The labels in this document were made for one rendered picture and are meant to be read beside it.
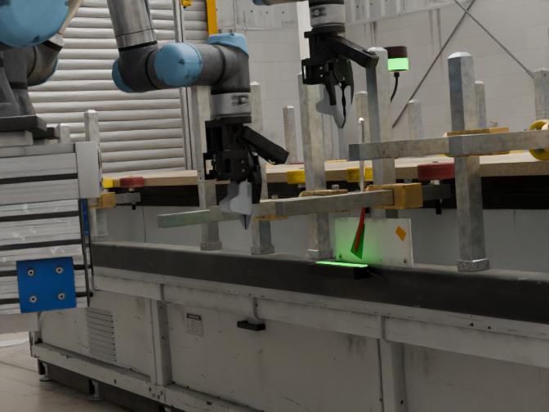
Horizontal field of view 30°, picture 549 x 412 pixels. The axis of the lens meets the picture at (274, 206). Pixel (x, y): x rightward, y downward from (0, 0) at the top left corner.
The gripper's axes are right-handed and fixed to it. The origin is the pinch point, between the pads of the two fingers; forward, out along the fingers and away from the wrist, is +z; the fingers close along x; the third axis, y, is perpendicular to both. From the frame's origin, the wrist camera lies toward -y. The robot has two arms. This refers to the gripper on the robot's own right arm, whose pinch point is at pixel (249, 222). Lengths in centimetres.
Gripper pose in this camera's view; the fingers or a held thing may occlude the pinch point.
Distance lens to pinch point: 194.5
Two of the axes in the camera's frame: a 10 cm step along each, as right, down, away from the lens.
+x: 5.5, 0.0, -8.3
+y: -8.3, 0.9, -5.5
